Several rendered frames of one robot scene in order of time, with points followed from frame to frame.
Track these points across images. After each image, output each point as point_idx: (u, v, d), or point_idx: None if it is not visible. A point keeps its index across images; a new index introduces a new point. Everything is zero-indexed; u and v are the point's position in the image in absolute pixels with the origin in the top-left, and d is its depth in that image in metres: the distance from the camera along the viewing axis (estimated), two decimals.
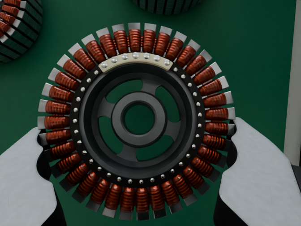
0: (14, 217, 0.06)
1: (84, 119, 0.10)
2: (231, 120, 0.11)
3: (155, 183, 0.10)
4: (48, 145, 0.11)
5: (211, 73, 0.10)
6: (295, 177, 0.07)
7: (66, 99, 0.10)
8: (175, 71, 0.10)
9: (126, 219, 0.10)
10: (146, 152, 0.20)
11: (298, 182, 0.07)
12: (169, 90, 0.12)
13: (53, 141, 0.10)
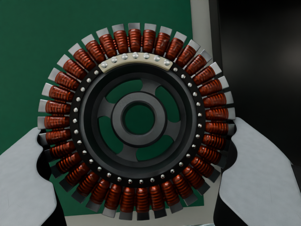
0: (14, 217, 0.06)
1: (84, 119, 0.10)
2: (231, 120, 0.11)
3: (155, 183, 0.10)
4: (48, 145, 0.11)
5: (211, 73, 0.10)
6: (295, 177, 0.07)
7: (66, 99, 0.10)
8: (175, 71, 0.10)
9: (126, 219, 0.10)
10: (44, 71, 0.18)
11: (298, 182, 0.07)
12: (169, 90, 0.12)
13: (53, 141, 0.10)
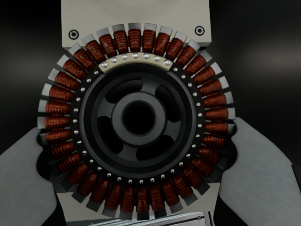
0: (14, 217, 0.06)
1: (84, 119, 0.10)
2: (231, 120, 0.11)
3: (155, 183, 0.10)
4: (48, 145, 0.11)
5: (211, 73, 0.10)
6: (295, 177, 0.07)
7: (66, 99, 0.10)
8: (175, 71, 0.10)
9: (126, 219, 0.10)
10: None
11: (298, 182, 0.07)
12: (169, 90, 0.12)
13: (53, 141, 0.10)
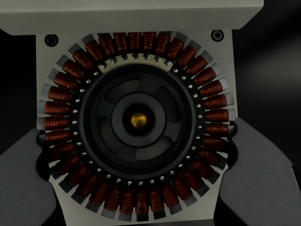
0: (13, 218, 0.06)
1: (84, 120, 0.10)
2: None
3: (155, 184, 0.10)
4: (48, 146, 0.11)
5: (212, 75, 0.10)
6: (296, 177, 0.07)
7: (65, 100, 0.10)
8: (175, 71, 0.10)
9: (125, 220, 0.10)
10: None
11: (298, 183, 0.07)
12: (169, 91, 0.12)
13: (53, 142, 0.10)
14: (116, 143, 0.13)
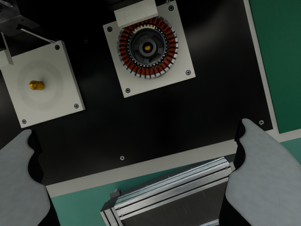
0: (6, 221, 0.06)
1: (131, 49, 0.33)
2: (240, 121, 0.11)
3: (155, 65, 0.33)
4: (39, 148, 0.11)
5: (168, 27, 0.31)
6: None
7: (124, 44, 0.32)
8: (156, 28, 0.32)
9: (148, 77, 0.33)
10: None
11: None
12: (157, 36, 0.34)
13: (123, 57, 0.33)
14: (142, 61, 0.36)
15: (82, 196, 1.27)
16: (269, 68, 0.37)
